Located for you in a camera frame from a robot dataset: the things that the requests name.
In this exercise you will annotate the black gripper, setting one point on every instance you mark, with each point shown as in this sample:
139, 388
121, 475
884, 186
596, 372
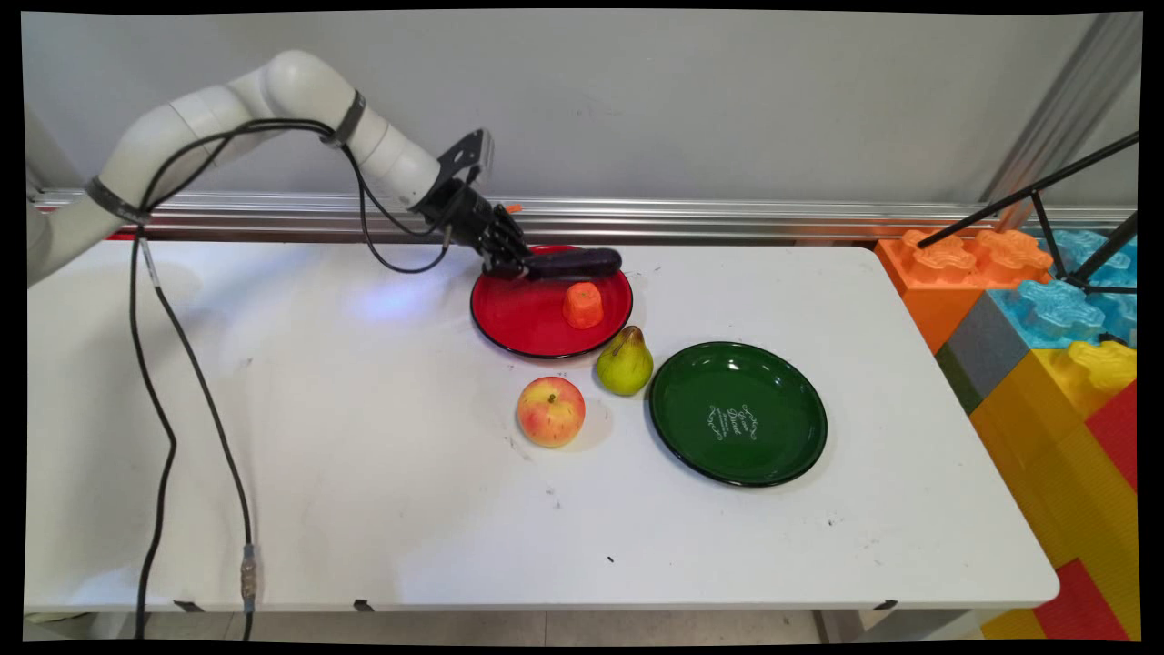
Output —
459, 211

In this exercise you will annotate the dark purple toy eggplant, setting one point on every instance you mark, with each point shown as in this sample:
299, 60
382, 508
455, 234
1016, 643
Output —
577, 263

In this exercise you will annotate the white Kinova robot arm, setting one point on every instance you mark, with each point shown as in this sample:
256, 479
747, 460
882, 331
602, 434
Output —
182, 127

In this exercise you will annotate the green plate with white print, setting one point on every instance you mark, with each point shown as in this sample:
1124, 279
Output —
738, 414

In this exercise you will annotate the green-yellow toy pear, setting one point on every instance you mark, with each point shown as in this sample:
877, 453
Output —
624, 366

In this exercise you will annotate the aluminium rail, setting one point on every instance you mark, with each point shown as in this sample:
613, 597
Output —
727, 218

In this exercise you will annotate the red-yellow toy apple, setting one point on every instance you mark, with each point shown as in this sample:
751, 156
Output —
550, 411

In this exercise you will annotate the orange toy carrot piece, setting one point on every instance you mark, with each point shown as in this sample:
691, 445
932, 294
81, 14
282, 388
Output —
583, 306

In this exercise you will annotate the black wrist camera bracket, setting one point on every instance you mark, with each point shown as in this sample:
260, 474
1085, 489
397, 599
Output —
466, 155

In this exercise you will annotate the large yellow building block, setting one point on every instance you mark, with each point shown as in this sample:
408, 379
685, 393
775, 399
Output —
1046, 428

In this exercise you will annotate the red giant building block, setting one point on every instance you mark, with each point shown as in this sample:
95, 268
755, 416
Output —
1117, 437
1082, 605

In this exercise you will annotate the blue giant building block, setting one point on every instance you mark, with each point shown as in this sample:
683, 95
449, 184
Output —
1055, 309
1087, 247

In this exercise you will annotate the grey giant building block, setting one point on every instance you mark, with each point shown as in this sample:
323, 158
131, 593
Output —
978, 350

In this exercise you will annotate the red plate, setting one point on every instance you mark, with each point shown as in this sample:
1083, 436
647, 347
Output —
527, 318

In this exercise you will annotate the orange giant building block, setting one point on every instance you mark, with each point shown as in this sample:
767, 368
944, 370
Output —
937, 282

